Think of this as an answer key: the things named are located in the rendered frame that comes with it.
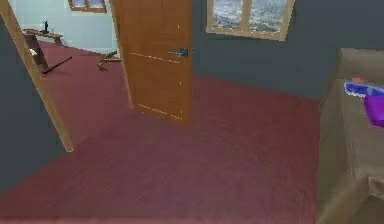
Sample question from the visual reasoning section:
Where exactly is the blue flat box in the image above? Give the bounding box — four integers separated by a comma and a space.
343, 80, 384, 99

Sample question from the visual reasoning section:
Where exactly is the brown wooden table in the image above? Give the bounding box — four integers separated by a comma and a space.
22, 28, 74, 75

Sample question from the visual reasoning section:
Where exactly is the brown wooden chair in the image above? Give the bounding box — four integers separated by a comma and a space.
96, 50, 122, 72

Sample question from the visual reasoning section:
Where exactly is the small wooden framed window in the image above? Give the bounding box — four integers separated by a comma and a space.
67, 0, 108, 14

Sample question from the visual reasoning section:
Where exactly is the dark metal door handle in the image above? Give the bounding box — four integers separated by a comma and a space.
167, 48, 190, 58

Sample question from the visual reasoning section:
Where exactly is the olive brown sofa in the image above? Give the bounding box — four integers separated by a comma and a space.
315, 47, 384, 224

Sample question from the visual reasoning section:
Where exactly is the purple plastic object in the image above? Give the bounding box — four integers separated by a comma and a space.
363, 94, 384, 129

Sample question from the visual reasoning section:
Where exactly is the brown wooden room door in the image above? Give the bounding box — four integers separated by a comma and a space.
109, 0, 194, 128

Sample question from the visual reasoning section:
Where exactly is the brown wooden door frame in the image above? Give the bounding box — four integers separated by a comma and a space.
0, 0, 75, 153

